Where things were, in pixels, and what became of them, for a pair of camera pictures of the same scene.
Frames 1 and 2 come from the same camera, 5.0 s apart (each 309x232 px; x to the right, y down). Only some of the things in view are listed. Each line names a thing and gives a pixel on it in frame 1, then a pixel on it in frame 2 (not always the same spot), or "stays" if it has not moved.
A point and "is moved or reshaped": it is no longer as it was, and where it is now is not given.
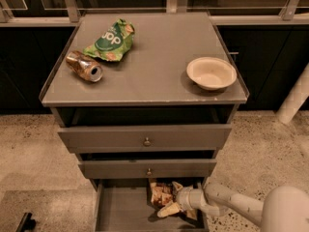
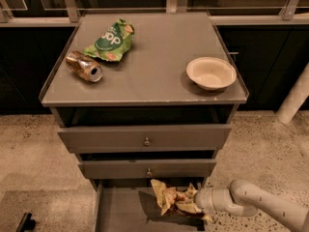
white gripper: x=185 y=198 -> x=204 y=199
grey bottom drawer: x=125 y=205 stays
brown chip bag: x=161 y=193 is moved or reshaped
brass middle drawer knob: x=149 y=172 stays
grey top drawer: x=143 y=138 stays
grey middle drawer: x=147 y=168 stays
